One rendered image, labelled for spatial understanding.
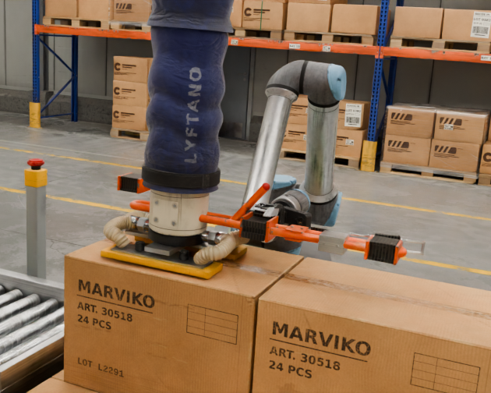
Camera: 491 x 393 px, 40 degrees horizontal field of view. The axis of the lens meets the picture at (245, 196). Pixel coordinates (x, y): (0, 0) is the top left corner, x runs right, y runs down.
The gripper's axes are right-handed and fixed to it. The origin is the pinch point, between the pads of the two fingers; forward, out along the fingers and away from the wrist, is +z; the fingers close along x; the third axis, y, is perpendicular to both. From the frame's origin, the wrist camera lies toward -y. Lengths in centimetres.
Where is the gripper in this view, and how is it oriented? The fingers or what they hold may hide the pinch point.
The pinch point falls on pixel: (266, 228)
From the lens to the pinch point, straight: 190.3
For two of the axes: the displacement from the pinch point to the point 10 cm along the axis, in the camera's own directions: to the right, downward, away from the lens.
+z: -3.6, 1.9, -9.1
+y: -9.3, -1.4, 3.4
